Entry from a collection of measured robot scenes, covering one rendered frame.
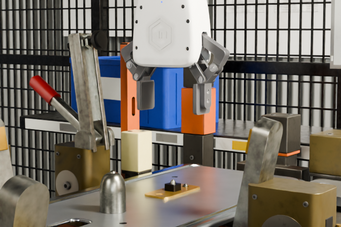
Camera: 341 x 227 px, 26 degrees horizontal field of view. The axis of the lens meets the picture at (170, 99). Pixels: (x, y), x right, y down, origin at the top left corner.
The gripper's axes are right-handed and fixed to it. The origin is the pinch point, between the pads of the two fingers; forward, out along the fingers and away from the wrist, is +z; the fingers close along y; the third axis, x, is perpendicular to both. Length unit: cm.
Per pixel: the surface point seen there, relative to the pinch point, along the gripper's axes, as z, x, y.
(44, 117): 9, 34, -59
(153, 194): 11.7, -3.8, -0.4
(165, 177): 12.0, 7.9, -7.0
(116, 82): 1, 35, -39
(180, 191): 11.7, -0.2, 1.4
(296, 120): 5.0, 29.9, 3.7
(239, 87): 19, 233, -126
